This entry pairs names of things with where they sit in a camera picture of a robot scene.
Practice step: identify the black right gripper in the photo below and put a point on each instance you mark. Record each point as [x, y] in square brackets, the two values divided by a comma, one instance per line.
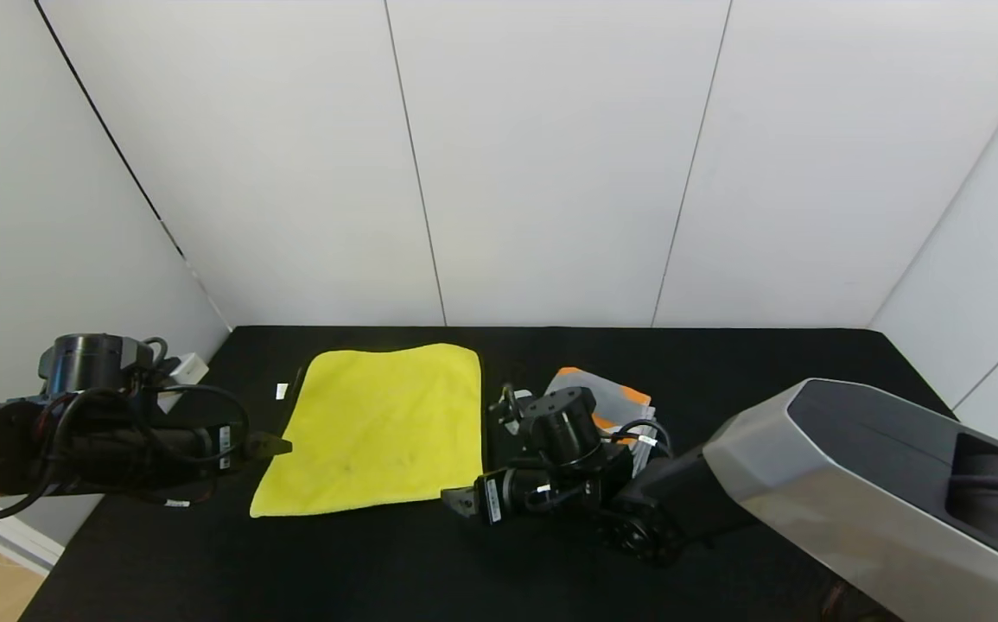
[490, 498]

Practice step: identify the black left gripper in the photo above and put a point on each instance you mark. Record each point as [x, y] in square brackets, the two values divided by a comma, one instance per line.
[227, 446]

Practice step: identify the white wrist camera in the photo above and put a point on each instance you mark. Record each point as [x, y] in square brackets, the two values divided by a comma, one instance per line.
[516, 399]
[187, 370]

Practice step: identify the yellow microfiber towel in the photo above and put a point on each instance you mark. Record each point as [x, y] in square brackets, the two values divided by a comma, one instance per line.
[378, 432]

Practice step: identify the grey towel with orange marks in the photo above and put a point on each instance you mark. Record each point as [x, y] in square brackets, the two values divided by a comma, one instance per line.
[594, 393]

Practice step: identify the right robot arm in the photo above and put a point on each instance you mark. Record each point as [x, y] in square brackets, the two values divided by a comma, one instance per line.
[853, 484]

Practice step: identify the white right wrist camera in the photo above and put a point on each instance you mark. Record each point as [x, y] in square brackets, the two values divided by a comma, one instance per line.
[516, 399]

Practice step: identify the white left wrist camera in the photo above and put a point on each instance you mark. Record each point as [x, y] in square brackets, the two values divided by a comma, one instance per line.
[187, 370]

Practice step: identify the white baseboard strip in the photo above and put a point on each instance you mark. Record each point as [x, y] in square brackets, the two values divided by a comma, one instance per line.
[6, 531]

